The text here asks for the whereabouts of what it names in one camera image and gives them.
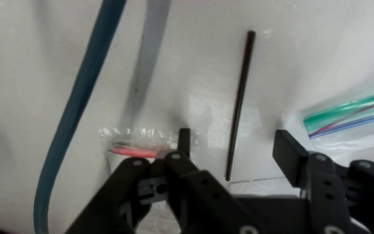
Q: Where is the thin black straw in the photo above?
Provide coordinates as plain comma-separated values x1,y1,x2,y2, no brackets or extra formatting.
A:
223,30,257,183

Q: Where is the small clear bag red packet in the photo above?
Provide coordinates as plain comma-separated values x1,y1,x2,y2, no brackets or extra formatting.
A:
97,126,197,160

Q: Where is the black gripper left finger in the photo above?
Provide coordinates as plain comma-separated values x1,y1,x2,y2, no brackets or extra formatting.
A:
65,127,266,234

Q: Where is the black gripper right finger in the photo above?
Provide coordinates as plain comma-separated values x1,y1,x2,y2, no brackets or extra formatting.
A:
271,127,374,234

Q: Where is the clear zip bag green seal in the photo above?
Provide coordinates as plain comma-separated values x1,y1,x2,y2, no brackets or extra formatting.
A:
300,76,374,166

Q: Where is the blue bin edge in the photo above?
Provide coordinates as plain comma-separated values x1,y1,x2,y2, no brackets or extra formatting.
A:
32,0,128,234

